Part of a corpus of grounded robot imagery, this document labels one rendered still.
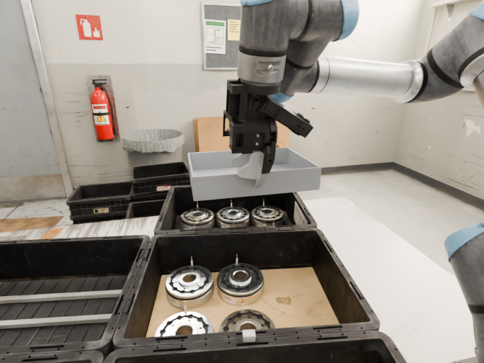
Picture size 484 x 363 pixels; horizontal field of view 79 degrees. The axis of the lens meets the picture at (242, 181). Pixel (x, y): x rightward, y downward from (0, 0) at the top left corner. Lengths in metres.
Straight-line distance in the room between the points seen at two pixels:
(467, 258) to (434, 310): 0.33
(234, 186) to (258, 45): 0.27
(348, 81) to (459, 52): 0.23
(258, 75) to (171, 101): 2.79
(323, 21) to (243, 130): 0.20
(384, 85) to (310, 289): 0.47
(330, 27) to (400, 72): 0.28
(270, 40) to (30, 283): 0.73
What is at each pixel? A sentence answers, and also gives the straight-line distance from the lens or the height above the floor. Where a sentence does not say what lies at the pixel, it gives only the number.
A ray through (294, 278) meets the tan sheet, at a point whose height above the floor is 0.83.
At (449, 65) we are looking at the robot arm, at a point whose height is 1.30.
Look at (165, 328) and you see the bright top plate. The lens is 0.60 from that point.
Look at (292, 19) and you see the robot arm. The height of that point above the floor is 1.35.
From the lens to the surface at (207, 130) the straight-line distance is 3.14.
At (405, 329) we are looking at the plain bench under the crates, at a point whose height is 0.70.
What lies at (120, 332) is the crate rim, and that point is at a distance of 0.52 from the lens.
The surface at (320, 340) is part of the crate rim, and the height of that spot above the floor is 0.93.
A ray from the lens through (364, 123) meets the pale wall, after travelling 4.03.
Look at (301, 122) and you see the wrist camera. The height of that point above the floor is 1.20.
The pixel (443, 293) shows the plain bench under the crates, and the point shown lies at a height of 0.70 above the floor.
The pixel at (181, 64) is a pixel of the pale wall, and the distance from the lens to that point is 3.23.
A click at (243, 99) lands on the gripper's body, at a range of 0.49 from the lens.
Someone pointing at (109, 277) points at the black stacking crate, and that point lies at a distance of 0.80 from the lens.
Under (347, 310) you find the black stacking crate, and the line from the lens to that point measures 0.62.
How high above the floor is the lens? 1.29
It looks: 21 degrees down
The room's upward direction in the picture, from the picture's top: straight up
